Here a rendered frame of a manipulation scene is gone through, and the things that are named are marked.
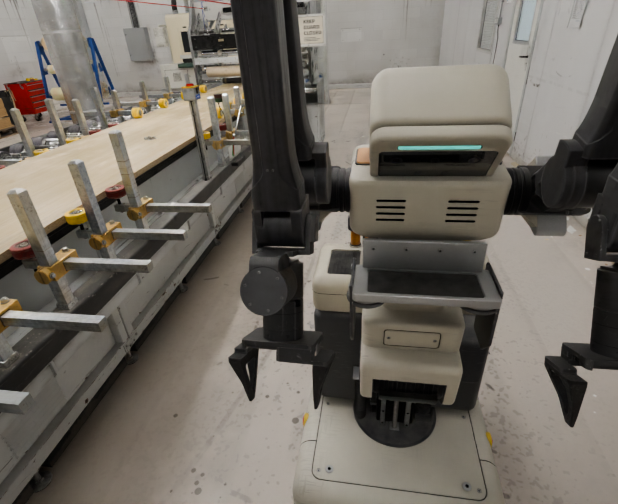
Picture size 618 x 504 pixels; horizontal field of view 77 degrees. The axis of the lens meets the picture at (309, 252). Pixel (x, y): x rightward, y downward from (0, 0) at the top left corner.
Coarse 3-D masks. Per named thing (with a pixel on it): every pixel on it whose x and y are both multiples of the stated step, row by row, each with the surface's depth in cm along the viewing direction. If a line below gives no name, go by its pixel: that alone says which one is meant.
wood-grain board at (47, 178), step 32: (128, 128) 279; (160, 128) 273; (192, 128) 267; (32, 160) 215; (64, 160) 211; (96, 160) 208; (160, 160) 208; (0, 192) 170; (32, 192) 167; (64, 192) 165; (96, 192) 163; (0, 224) 139; (0, 256) 119
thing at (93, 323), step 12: (12, 312) 103; (24, 312) 102; (36, 312) 102; (12, 324) 102; (24, 324) 101; (36, 324) 100; (48, 324) 100; (60, 324) 99; (72, 324) 98; (84, 324) 98; (96, 324) 97; (108, 324) 101
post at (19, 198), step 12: (12, 192) 106; (24, 192) 108; (12, 204) 108; (24, 204) 108; (24, 216) 110; (36, 216) 112; (24, 228) 112; (36, 228) 112; (36, 240) 113; (48, 240) 117; (36, 252) 116; (48, 252) 117; (48, 264) 117; (60, 288) 122; (60, 300) 124
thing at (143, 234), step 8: (80, 232) 146; (88, 232) 146; (112, 232) 144; (120, 232) 144; (128, 232) 143; (136, 232) 143; (144, 232) 142; (152, 232) 142; (160, 232) 141; (168, 232) 141; (176, 232) 141; (184, 232) 141; (184, 240) 141
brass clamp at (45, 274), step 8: (56, 256) 123; (64, 256) 123; (72, 256) 125; (56, 264) 119; (40, 272) 116; (48, 272) 117; (56, 272) 119; (64, 272) 122; (40, 280) 117; (48, 280) 117; (56, 280) 119
